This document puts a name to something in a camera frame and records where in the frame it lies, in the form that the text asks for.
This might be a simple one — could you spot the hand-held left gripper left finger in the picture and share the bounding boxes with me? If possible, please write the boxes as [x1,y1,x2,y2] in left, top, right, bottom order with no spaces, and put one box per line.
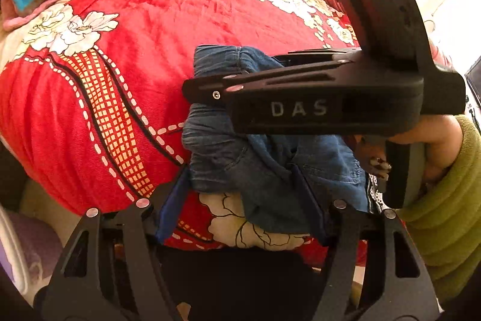
[39,168,190,321]

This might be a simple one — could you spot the red floral blanket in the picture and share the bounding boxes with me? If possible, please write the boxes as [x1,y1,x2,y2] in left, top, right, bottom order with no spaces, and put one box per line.
[0,0,452,265]

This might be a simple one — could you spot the lavender cloth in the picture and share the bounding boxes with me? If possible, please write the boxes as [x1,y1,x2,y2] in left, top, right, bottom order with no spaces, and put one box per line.
[5,210,64,293]

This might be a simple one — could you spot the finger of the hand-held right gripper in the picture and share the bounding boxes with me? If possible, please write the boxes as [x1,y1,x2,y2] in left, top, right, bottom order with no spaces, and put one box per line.
[271,46,363,68]
[182,60,363,106]

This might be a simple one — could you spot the person's right hand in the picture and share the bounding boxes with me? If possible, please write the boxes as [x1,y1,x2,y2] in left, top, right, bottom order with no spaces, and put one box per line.
[353,116,464,183]

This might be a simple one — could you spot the person's right forearm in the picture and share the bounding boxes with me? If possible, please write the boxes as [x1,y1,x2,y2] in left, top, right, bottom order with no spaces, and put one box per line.
[394,114,481,307]

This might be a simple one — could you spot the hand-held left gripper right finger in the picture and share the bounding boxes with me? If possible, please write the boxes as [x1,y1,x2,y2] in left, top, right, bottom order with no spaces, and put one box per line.
[291,165,440,321]

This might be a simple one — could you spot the blue denim pants lace hems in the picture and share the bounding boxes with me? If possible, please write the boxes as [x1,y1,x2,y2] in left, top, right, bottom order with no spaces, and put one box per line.
[181,45,381,246]

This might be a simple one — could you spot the beige bed sheet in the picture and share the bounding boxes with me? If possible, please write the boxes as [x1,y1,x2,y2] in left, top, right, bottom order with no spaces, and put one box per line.
[17,176,89,231]

